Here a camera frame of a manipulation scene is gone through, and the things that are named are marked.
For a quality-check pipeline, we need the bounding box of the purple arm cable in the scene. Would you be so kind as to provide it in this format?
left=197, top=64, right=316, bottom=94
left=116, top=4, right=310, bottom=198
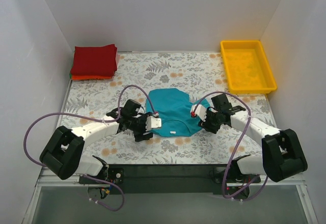
left=23, top=85, right=159, bottom=212
left=190, top=90, right=269, bottom=202

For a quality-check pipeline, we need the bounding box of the folded pink t-shirt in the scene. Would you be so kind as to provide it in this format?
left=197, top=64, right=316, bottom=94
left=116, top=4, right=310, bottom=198
left=111, top=53, right=120, bottom=77

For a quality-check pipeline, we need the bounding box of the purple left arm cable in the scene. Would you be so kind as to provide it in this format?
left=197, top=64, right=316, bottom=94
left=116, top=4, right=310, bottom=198
left=23, top=85, right=159, bottom=212

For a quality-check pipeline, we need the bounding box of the teal t-shirt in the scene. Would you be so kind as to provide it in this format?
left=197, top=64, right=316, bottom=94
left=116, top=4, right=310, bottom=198
left=148, top=88, right=202, bottom=137

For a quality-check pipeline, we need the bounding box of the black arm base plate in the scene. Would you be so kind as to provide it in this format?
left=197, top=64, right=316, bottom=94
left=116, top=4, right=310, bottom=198
left=78, top=163, right=262, bottom=195

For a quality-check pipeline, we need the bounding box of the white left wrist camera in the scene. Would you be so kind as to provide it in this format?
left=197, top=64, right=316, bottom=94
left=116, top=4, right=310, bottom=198
left=145, top=116, right=162, bottom=132

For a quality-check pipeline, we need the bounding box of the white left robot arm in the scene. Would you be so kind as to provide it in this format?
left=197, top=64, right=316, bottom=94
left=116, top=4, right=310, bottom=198
left=39, top=99, right=161, bottom=180

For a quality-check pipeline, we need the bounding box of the folded red t-shirt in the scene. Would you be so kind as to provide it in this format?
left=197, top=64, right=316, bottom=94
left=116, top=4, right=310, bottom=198
left=70, top=44, right=118, bottom=77

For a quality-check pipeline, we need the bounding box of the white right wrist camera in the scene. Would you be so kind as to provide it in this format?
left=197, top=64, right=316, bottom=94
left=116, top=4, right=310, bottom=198
left=191, top=104, right=207, bottom=122

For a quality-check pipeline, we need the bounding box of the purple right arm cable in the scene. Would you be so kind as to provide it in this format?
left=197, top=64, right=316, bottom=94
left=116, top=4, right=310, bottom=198
left=190, top=90, right=269, bottom=202

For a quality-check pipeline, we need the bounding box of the aluminium frame rail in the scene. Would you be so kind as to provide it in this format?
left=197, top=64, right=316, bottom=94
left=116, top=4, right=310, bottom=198
left=35, top=164, right=306, bottom=187

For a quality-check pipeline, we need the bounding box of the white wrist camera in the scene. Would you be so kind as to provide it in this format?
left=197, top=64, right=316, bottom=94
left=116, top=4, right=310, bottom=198
left=191, top=104, right=207, bottom=122
left=145, top=116, right=162, bottom=132

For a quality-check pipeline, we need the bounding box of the folded orange t-shirt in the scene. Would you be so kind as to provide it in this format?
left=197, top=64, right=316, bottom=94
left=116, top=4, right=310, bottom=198
left=71, top=75, right=113, bottom=80

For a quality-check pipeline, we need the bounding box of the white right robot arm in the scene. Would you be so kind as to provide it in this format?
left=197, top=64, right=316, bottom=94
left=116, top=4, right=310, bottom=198
left=191, top=93, right=308, bottom=182

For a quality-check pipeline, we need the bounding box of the yellow plastic tray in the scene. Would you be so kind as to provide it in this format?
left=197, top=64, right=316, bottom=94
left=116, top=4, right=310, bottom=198
left=220, top=40, right=277, bottom=94

